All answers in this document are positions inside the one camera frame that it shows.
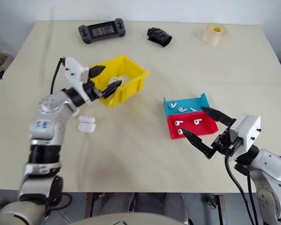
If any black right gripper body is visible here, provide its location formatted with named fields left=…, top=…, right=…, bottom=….
left=210, top=127, right=245, bottom=160

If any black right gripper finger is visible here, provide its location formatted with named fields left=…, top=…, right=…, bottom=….
left=200, top=106, right=237, bottom=128
left=181, top=128, right=217, bottom=160

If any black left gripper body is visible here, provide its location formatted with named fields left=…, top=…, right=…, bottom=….
left=83, top=77, right=106, bottom=102

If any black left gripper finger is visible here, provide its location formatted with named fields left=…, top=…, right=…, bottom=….
left=102, top=79, right=123, bottom=99
left=88, top=65, right=106, bottom=83

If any yellow plastic bin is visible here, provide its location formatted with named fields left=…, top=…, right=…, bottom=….
left=89, top=55, right=150, bottom=109

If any red plastic tray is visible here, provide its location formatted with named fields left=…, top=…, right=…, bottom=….
left=167, top=111, right=219, bottom=140

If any blue plastic tray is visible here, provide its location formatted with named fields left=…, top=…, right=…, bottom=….
left=163, top=93, right=209, bottom=117

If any black handheld game console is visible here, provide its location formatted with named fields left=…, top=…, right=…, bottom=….
left=78, top=18, right=126, bottom=45

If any rusty metal table leg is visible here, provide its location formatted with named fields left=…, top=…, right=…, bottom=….
left=207, top=194, right=227, bottom=225
left=85, top=192, right=104, bottom=218

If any clear adhesive tape roll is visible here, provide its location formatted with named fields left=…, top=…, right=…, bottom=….
left=202, top=23, right=229, bottom=47

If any light grey robot torso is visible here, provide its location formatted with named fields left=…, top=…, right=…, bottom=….
left=71, top=212, right=190, bottom=225

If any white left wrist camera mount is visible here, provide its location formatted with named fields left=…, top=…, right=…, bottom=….
left=63, top=57, right=90, bottom=104

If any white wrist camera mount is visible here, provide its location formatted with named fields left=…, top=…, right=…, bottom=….
left=229, top=114, right=262, bottom=153
left=63, top=57, right=90, bottom=104

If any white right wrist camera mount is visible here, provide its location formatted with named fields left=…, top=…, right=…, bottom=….
left=229, top=114, right=262, bottom=153

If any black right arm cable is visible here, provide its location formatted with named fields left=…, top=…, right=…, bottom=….
left=234, top=164, right=255, bottom=225
left=224, top=154, right=259, bottom=225

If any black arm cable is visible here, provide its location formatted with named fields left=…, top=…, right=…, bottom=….
left=224, top=154, right=259, bottom=225
left=234, top=164, right=255, bottom=225
left=50, top=56, right=67, bottom=95

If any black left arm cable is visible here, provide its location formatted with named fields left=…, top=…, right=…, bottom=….
left=50, top=56, right=67, bottom=95

